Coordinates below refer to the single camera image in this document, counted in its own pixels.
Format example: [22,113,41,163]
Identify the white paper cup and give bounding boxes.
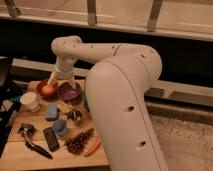
[20,92,40,112]

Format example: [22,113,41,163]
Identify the small metal cup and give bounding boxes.
[68,110,82,125]

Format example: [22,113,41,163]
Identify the orange bowl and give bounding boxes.
[36,80,58,98]

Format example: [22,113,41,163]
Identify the purple bowl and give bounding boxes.
[57,82,81,101]

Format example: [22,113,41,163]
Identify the wooden table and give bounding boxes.
[0,79,110,171]

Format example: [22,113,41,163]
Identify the orange carrot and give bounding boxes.
[83,138,101,157]

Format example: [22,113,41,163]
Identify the brown pine cone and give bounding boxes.
[64,128,94,155]

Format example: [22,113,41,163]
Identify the black handled peeler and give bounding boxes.
[18,123,52,159]

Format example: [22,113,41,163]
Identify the yellow banana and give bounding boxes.
[57,101,73,114]

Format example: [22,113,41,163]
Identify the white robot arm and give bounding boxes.
[51,36,169,171]

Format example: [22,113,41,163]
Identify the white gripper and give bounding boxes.
[47,57,77,91]

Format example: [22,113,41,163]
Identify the blue round lid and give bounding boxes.
[52,119,67,136]

